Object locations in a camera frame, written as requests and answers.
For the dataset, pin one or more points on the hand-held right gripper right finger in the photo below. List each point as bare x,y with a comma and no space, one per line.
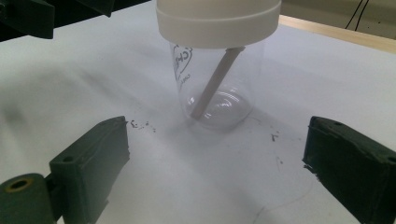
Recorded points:
355,168

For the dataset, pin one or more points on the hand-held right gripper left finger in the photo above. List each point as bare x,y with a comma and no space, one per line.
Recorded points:
90,165

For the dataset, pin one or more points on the white cup lid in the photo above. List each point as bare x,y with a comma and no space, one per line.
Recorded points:
218,21

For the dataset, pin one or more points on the white straw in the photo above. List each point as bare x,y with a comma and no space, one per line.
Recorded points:
214,84

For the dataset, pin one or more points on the clear plastic cup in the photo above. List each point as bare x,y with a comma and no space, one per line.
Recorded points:
236,77

